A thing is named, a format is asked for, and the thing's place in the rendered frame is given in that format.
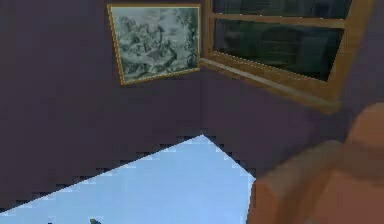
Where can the wooden framed window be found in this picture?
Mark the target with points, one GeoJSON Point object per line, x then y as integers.
{"type": "Point", "coordinates": [276, 43]}

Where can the gold framed grey picture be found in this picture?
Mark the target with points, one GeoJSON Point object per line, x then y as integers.
{"type": "Point", "coordinates": [156, 41]}

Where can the brown armchair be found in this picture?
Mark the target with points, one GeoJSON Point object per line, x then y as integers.
{"type": "Point", "coordinates": [320, 180]}

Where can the small dark green object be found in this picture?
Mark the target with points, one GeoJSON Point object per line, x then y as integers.
{"type": "Point", "coordinates": [95, 221]}

